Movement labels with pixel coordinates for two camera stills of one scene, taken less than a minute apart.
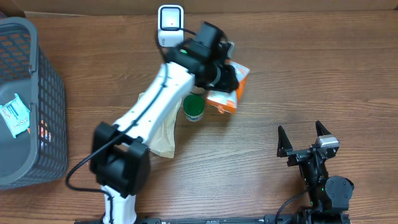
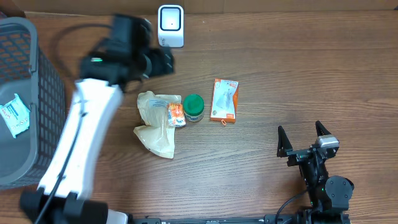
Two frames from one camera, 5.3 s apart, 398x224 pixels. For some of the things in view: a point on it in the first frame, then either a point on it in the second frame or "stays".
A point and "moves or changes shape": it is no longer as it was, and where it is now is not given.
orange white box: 227,101 moves or changes shape
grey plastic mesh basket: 39,155 stays
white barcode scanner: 170,25 stays
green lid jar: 193,106 stays
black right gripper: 285,150 stays
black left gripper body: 225,80 -> 158,64
